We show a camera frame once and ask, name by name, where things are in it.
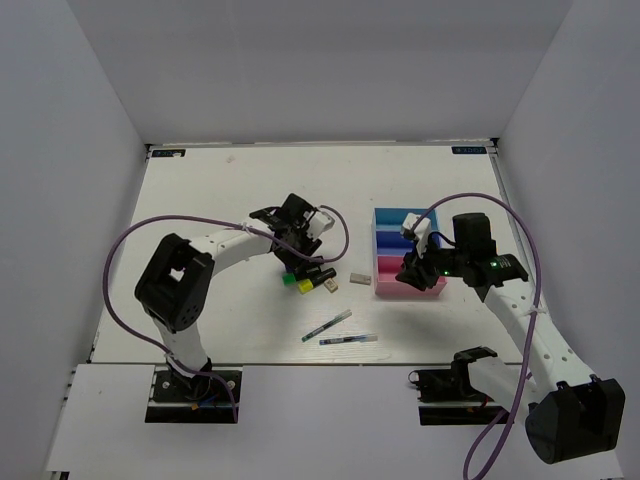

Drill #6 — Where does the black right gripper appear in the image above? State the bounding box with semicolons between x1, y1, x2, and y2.
395;234;469;291

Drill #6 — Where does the green cap highlighter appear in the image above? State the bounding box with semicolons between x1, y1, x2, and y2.
282;266;321;286

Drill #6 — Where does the yellow cap highlighter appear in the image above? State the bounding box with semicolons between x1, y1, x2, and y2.
297;268;337;294

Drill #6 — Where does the green gel pen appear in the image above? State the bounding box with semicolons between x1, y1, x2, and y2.
301;309;353;342

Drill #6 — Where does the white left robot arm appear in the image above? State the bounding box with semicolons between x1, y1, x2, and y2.
134;194;335;399

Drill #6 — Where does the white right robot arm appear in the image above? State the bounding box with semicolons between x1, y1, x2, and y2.
396;213;625;464

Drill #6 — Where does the three-compartment colour container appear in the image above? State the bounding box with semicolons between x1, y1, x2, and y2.
372;206;448;301

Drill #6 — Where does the grey wrapped eraser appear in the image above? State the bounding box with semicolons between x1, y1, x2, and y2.
350;273;371;285

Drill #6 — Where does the small beige eraser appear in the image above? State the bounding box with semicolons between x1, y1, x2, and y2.
324;279;338;293

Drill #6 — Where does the blue gel pen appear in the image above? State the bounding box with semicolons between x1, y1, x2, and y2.
319;334;378;346

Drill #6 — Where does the right corner label sticker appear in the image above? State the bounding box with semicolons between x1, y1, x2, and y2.
451;145;487;155

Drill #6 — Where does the corner label sticker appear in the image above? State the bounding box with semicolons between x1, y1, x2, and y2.
151;149;186;158
451;145;487;155

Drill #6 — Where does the left corner label sticker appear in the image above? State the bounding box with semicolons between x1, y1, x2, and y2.
151;149;186;158

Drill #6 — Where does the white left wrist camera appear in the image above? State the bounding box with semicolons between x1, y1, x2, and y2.
306;210;335;240

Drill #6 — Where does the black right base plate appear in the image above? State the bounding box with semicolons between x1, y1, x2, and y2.
408;369;504;426

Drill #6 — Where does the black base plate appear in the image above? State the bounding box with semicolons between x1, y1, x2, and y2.
408;369;504;426
145;367;235;424

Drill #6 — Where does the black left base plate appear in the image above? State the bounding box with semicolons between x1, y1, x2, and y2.
145;367;235;424

